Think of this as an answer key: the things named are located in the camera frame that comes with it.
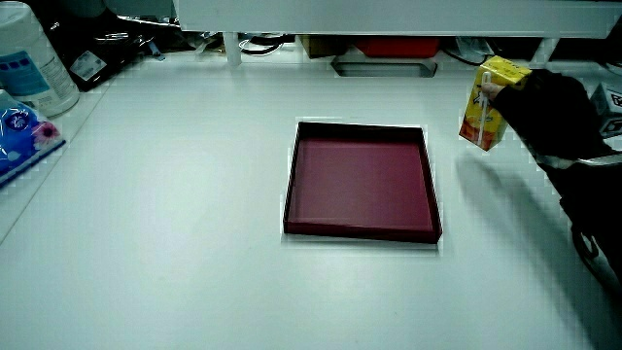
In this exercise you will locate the clear plastic bag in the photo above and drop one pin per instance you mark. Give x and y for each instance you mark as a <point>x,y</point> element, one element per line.
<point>473,48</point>

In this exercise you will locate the black bag with white label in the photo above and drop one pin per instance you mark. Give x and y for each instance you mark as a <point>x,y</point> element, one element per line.
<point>97,48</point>

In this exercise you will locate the white shelf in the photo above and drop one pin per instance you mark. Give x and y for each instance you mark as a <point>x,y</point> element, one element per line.
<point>389,17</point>

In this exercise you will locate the person's right hand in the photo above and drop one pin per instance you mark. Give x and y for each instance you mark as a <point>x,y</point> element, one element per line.
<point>549,114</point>

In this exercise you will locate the yellow ice redtea carton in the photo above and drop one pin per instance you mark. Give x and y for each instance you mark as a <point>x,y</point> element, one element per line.
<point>486,104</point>

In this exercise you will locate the red box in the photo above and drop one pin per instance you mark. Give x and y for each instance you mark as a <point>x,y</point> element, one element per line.
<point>397,47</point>

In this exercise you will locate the blue tissue pack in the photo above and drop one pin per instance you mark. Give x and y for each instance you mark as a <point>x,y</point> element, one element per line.
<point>22,138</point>

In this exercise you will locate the brown cardboard box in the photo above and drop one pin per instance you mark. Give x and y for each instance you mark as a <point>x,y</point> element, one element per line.
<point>321,45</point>

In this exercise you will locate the dark red square tray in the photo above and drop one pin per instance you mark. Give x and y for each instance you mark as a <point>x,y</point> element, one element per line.
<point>362,187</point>

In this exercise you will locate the white wet wipes canister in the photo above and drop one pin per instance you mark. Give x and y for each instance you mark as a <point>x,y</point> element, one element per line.
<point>31,63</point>

